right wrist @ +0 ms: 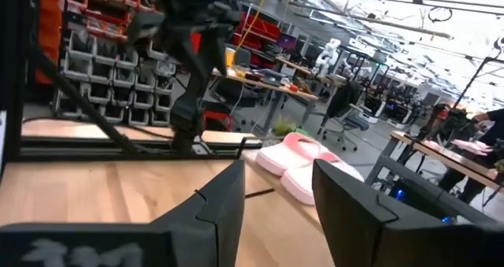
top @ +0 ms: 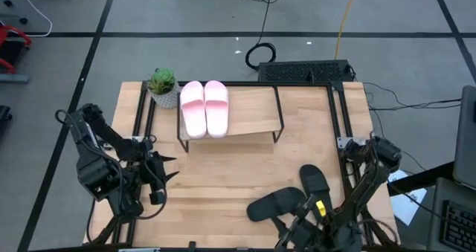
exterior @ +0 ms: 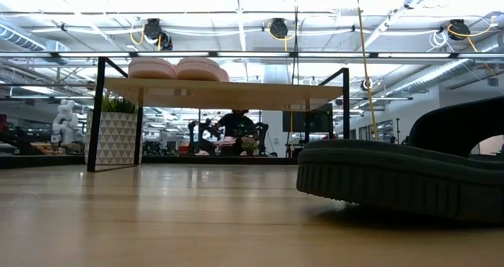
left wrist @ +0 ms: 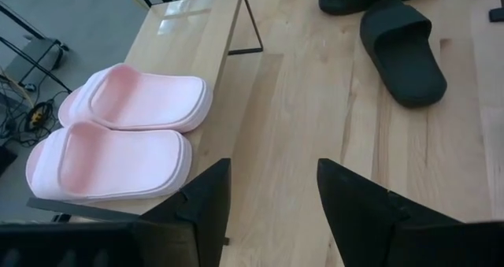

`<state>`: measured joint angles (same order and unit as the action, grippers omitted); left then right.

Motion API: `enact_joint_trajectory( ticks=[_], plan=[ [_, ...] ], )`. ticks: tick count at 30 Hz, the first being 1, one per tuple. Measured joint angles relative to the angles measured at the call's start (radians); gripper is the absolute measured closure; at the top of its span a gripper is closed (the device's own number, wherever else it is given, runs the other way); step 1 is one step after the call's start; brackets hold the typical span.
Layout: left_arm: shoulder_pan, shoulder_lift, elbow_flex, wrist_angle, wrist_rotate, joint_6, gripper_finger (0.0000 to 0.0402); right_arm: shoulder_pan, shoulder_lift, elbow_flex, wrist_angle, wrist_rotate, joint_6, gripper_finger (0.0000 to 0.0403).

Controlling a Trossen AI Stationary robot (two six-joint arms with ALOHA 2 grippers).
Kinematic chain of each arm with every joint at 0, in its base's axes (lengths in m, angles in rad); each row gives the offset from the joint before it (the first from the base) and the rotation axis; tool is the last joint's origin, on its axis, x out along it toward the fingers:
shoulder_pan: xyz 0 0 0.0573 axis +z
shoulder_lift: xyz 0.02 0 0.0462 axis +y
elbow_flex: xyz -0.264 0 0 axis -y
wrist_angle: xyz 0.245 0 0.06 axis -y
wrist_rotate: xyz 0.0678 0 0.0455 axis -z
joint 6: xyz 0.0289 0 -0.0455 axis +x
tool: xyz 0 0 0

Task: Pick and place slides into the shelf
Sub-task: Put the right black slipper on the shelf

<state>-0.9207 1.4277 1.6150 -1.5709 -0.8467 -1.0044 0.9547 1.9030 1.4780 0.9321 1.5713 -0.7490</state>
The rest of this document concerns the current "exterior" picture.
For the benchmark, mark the black aluminium rig frame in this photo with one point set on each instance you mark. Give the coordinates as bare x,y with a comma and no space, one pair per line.
39,162

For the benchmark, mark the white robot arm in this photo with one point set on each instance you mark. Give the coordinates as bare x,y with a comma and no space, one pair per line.
65,119

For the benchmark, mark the black monitor screen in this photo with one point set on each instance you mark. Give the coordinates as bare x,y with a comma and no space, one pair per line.
299,121

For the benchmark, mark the wooden shelf with black legs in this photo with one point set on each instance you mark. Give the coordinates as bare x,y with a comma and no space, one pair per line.
236,95

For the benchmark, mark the black background robot arm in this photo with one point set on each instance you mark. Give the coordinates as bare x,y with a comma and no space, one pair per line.
262,137
201,137

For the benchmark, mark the person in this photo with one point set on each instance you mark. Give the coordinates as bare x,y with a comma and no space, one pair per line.
236,127

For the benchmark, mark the green plant in patterned pot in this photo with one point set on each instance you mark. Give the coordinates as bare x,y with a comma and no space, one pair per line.
116,137

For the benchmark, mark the silver ventilation duct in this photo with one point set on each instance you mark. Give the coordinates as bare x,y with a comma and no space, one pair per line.
23,40
441,72

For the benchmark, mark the small flowering plant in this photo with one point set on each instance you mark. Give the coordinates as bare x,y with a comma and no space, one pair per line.
249,145

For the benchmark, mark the black slide sandal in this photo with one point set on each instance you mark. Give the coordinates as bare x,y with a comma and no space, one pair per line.
393,180

